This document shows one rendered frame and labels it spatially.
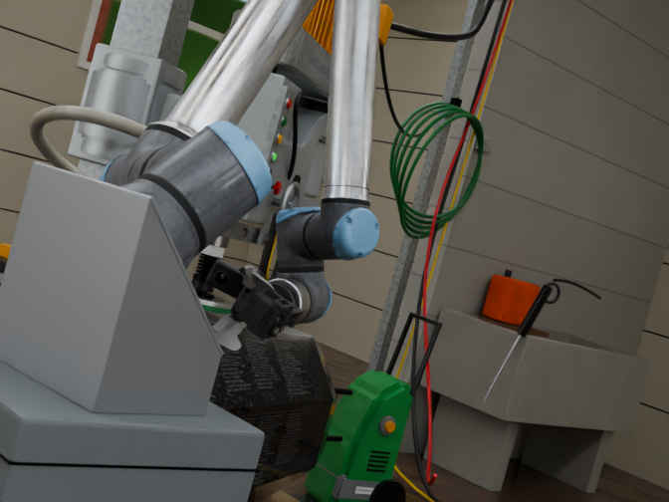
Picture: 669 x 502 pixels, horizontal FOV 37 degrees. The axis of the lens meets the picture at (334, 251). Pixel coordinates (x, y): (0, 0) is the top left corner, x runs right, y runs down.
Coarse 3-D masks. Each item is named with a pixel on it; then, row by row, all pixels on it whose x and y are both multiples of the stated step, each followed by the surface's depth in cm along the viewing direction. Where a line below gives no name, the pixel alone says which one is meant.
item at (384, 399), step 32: (352, 384) 434; (384, 384) 423; (416, 384) 427; (352, 416) 421; (384, 416) 418; (352, 448) 416; (384, 448) 421; (320, 480) 422; (352, 480) 414; (384, 480) 423
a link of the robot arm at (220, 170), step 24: (192, 144) 155; (216, 144) 154; (240, 144) 155; (144, 168) 161; (168, 168) 151; (192, 168) 151; (216, 168) 152; (240, 168) 154; (264, 168) 157; (192, 192) 149; (216, 192) 151; (240, 192) 154; (264, 192) 160; (216, 216) 152; (240, 216) 157
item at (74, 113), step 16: (48, 112) 207; (64, 112) 204; (80, 112) 202; (96, 112) 201; (32, 128) 217; (112, 128) 202; (128, 128) 200; (144, 128) 201; (48, 144) 227; (64, 160) 234
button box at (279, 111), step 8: (280, 88) 273; (288, 88) 273; (280, 96) 273; (288, 96) 275; (280, 104) 273; (272, 112) 274; (280, 112) 273; (288, 112) 279; (272, 120) 274; (280, 120) 274; (272, 128) 274; (280, 128) 276; (272, 136) 274; (264, 144) 274; (272, 144) 274; (280, 144) 280; (264, 152) 274; (272, 152) 275; (272, 168) 279
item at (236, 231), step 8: (240, 224) 287; (224, 232) 275; (232, 232) 282; (240, 232) 289; (248, 232) 296; (256, 232) 304; (240, 240) 291; (248, 240) 298; (256, 240) 306; (264, 240) 304
